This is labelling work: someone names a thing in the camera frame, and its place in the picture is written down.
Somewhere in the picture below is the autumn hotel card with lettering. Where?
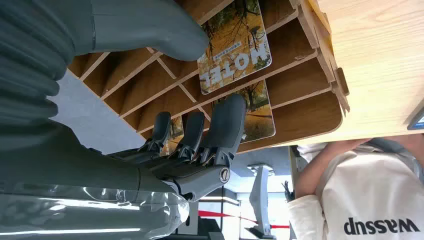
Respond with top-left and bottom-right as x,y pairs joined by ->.
197,0 -> 273,96

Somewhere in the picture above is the wooden slotted card rack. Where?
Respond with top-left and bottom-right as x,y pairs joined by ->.
67,0 -> 351,157

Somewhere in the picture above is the person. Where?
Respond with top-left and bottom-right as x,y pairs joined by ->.
287,134 -> 424,240

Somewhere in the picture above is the white pedestal stand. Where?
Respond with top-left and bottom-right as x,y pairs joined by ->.
246,163 -> 278,240

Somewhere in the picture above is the grey-framed screen device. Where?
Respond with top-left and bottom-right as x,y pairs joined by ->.
406,107 -> 424,132

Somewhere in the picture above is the autumn tree hotel card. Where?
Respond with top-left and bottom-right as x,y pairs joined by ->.
203,79 -> 277,144
160,115 -> 185,157

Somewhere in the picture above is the red barrier tape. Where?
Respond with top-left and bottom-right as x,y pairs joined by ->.
198,210 -> 291,230

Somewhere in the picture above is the ribbed grey right arm sleeve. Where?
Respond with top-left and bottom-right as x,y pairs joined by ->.
0,0 -> 77,135

